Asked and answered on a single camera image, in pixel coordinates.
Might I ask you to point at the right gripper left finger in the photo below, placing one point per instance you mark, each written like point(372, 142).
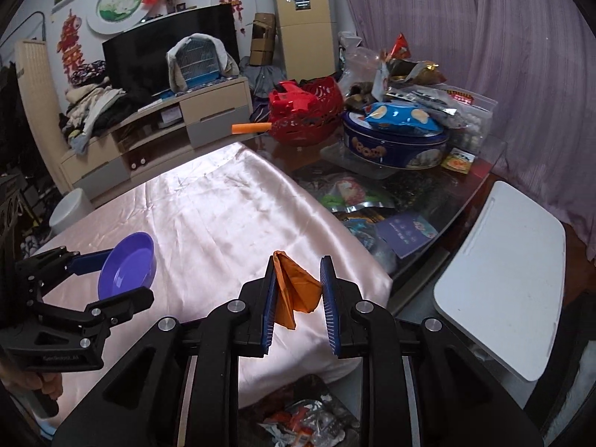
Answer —
point(180, 380)

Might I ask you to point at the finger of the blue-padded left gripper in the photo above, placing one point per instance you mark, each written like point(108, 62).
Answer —
point(82, 264)
point(121, 308)

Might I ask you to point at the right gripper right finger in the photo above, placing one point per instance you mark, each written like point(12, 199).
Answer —
point(421, 384)

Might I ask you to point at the purple plastic plate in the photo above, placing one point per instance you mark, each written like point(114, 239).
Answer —
point(130, 265)

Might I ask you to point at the orange paper wrapper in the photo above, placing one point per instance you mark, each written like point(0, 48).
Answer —
point(298, 291)

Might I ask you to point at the black trash bin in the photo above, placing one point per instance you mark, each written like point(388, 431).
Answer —
point(304, 413)

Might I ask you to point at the person's left hand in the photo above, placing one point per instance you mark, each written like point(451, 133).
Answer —
point(48, 383)

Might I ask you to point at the white cylinder bin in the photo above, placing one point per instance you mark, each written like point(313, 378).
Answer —
point(71, 209)

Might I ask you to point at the white side table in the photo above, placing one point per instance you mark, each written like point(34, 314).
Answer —
point(504, 288)

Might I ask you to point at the pink satin tablecloth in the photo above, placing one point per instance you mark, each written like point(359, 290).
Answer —
point(215, 222)

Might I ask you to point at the blue booklet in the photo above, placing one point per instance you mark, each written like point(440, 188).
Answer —
point(406, 232)

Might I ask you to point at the pile of clothes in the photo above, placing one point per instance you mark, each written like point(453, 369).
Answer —
point(90, 97)

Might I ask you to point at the beige TV cabinet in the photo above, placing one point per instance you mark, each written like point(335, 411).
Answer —
point(158, 138)

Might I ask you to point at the black television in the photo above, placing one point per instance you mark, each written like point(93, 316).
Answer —
point(136, 60)

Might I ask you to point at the blue bird cage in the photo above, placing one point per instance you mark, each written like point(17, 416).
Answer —
point(196, 60)

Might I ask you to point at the blue round cookie tin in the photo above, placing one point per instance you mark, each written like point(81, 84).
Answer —
point(391, 149)

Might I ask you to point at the round framed picture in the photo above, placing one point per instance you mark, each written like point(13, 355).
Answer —
point(111, 17)

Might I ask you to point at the red perforated basket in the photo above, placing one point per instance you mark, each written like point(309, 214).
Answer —
point(307, 113)

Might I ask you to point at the clear bag of snacks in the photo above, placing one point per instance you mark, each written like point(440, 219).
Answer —
point(466, 114)

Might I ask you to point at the cardboard box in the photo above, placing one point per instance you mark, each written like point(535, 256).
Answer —
point(263, 39)

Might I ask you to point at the purple curtain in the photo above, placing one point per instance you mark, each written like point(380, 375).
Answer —
point(536, 59)

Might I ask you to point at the orange handle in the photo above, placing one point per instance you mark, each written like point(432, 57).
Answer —
point(247, 128)

